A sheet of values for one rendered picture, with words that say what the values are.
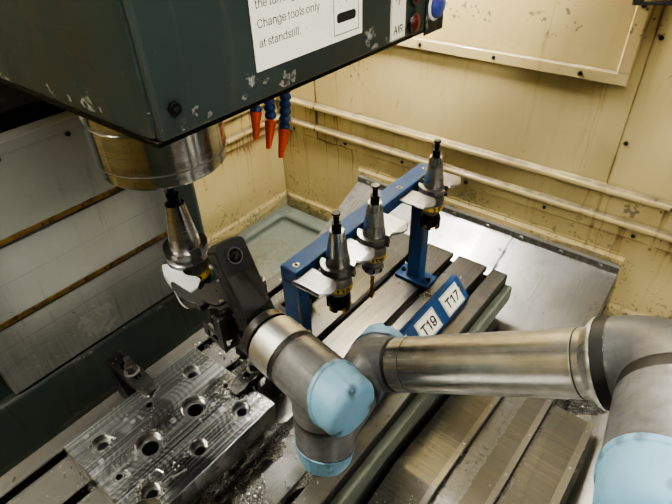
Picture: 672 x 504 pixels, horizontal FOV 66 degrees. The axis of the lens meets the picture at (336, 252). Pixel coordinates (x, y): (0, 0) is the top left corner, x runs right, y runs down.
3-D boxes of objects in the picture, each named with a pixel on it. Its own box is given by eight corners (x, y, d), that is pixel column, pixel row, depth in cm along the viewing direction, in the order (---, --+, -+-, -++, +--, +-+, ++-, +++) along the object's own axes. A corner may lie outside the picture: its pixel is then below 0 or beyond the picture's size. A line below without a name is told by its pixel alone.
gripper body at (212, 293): (200, 331, 74) (250, 380, 67) (188, 286, 68) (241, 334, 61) (244, 305, 78) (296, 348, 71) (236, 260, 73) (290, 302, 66)
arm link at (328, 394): (330, 458, 57) (328, 412, 52) (270, 399, 64) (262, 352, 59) (378, 415, 62) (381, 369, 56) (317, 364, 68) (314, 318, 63)
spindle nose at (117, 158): (182, 124, 75) (163, 38, 67) (254, 156, 66) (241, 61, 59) (76, 165, 65) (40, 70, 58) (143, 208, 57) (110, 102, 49)
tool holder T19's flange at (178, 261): (196, 239, 79) (193, 225, 77) (218, 256, 75) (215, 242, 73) (159, 257, 75) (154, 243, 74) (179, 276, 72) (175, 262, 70)
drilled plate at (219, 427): (277, 419, 98) (274, 402, 95) (148, 546, 81) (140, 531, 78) (199, 362, 110) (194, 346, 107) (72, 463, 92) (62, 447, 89)
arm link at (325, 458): (376, 427, 73) (378, 377, 66) (335, 494, 65) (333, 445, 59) (329, 403, 76) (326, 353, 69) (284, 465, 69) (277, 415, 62)
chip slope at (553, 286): (594, 333, 156) (620, 266, 140) (493, 518, 114) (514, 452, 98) (358, 233, 202) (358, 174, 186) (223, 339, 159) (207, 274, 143)
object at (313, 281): (343, 285, 88) (343, 281, 87) (323, 302, 85) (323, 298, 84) (312, 269, 91) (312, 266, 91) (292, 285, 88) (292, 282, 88)
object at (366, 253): (380, 253, 94) (380, 250, 94) (363, 268, 91) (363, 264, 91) (350, 240, 98) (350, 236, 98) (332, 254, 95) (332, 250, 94)
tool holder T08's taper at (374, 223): (372, 222, 99) (372, 192, 95) (390, 231, 97) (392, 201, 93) (357, 232, 97) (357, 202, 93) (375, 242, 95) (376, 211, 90)
